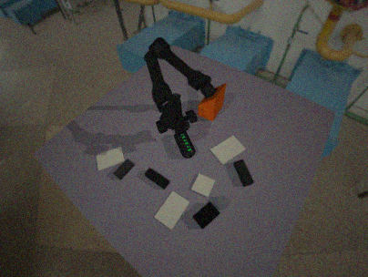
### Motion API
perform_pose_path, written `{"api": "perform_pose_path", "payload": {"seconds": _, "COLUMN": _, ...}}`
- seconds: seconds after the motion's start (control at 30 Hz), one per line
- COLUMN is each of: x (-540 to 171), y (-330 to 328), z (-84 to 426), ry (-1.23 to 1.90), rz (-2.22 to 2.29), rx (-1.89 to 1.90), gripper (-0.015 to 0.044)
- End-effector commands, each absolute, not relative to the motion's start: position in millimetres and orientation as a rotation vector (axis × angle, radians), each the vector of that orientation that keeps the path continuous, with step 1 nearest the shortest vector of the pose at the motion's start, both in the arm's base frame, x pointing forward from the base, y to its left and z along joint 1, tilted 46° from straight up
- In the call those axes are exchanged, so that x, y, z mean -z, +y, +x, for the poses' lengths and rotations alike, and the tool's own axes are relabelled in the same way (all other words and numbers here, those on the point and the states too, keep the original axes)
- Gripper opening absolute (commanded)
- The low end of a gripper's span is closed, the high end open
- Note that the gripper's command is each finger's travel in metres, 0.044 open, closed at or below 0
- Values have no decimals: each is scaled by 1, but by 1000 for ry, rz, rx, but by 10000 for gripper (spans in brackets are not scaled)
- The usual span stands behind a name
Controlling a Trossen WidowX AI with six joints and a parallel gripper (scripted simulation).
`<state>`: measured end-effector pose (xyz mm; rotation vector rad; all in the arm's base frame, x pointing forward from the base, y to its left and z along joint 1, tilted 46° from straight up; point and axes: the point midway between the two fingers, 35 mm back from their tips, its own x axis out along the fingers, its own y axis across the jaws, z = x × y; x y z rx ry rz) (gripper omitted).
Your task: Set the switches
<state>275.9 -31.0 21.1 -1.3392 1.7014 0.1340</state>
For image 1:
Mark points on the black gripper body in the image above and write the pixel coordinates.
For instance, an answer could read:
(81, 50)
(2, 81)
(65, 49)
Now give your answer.
(191, 116)

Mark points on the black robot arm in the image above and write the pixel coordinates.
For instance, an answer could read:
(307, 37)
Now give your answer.
(161, 93)

